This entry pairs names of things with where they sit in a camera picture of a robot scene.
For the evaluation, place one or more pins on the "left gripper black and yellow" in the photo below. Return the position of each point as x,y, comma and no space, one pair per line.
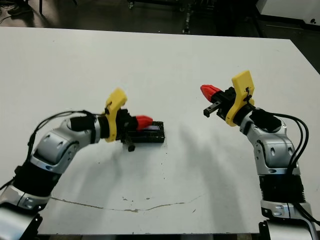
113,122

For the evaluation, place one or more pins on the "right gripper black and yellow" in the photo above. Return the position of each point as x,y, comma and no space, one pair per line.
243,85

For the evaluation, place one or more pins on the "shiny black rectangular box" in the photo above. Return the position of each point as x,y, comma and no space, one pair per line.
155,136

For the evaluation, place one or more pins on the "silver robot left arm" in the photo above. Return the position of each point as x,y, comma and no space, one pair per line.
57,147

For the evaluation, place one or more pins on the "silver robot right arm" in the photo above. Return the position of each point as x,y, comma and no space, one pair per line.
275,150

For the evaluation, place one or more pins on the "black wheeled gantry stand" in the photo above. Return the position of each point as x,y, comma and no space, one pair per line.
187,25

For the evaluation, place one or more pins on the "white cabinet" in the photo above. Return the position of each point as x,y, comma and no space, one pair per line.
287,10

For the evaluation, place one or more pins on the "small black knob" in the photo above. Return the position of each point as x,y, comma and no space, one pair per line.
312,21

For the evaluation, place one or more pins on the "person in black clothes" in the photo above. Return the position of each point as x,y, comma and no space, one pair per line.
18,10

